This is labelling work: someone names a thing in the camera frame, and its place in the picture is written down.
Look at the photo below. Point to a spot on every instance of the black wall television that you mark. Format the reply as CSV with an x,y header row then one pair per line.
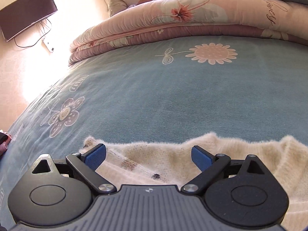
x,y
22,14

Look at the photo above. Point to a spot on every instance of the cream knit sweater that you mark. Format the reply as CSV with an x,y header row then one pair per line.
x,y
243,185

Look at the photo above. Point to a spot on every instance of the blue floral bed sheet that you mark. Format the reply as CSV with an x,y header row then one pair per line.
x,y
167,91

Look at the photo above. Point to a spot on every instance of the pink floral quilt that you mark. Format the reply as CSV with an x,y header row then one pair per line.
x,y
168,19

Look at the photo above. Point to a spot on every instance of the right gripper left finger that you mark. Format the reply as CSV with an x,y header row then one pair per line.
x,y
84,166

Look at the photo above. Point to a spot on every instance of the person's left hand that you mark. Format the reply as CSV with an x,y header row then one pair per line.
x,y
5,139

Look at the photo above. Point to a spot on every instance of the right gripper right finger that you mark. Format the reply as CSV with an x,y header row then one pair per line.
x,y
211,167

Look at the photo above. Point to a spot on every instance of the white wall power socket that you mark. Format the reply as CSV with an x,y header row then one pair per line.
x,y
49,44

